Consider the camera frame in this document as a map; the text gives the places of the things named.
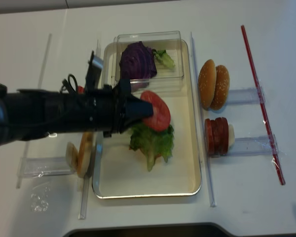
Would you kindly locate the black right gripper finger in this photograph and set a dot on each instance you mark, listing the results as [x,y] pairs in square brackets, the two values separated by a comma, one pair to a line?
[126,123]

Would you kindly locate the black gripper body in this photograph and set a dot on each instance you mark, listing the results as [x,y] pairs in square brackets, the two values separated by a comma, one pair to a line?
[108,107]

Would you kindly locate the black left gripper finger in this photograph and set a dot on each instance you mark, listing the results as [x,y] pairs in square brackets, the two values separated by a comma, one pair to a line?
[136,108]

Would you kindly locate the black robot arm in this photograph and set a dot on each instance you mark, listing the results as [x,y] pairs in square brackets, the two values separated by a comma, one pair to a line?
[32,114]

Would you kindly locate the tomato slice stack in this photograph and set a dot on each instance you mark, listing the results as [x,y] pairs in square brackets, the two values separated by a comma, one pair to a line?
[81,89]

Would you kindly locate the green lettuce leaf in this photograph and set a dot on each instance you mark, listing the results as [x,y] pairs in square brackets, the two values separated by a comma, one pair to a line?
[151,143]

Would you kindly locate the bread slice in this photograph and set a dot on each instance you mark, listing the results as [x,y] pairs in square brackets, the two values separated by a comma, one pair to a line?
[84,153]

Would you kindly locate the small lettuce piece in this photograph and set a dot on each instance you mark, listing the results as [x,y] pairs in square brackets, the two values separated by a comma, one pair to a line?
[163,58]

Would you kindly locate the front meat patty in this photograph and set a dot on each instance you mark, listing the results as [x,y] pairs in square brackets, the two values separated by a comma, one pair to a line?
[209,137]

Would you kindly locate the meat patty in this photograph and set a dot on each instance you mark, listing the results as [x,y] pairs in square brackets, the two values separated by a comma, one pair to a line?
[209,137]
[224,134]
[217,130]

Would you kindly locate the middle meat patty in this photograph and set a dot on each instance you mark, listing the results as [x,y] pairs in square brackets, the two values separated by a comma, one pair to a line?
[217,130]

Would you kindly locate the rear meat patty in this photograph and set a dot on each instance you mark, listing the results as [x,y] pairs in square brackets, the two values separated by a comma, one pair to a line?
[224,134]

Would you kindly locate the white pusher behind patties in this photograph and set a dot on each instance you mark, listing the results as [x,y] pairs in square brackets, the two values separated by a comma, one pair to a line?
[231,136]

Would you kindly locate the purple cabbage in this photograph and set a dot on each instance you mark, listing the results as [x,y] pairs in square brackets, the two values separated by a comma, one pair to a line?
[137,63]

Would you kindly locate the silver metal tray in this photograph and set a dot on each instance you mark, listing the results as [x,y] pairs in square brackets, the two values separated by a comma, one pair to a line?
[122,173]

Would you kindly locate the clear plastic container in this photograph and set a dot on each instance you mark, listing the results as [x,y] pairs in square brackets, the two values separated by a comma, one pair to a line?
[166,79]

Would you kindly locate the plain burger bun half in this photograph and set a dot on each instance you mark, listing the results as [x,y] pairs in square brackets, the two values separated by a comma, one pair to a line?
[207,83]

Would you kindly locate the sesame burger bun half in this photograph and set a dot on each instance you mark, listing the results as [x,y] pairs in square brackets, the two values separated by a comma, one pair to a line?
[221,89]

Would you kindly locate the black monitor edge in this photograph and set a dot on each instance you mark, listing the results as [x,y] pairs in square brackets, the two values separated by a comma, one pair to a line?
[179,230]

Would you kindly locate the red plastic strip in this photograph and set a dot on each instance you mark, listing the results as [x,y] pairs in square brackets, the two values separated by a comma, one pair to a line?
[271,137]

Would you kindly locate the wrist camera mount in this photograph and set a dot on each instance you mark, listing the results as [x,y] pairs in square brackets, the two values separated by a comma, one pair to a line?
[95,66]

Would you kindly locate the clear left guide rail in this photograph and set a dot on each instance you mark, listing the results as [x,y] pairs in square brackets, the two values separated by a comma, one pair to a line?
[86,178]

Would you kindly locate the clear guide rail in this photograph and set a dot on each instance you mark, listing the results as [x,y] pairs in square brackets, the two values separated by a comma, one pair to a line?
[86,178]
[212,201]

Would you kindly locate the clear right guide rail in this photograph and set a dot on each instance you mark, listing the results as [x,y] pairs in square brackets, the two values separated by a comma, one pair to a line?
[212,201]

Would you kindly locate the clear bread dispenser rail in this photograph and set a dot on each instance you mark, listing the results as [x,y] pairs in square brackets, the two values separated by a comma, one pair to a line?
[39,167]

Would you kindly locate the clear bun dispenser rail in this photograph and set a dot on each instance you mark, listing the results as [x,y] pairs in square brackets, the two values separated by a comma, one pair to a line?
[245,96]

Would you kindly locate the clear patty dispenser rail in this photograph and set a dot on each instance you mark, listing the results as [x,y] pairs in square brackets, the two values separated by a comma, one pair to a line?
[251,146]

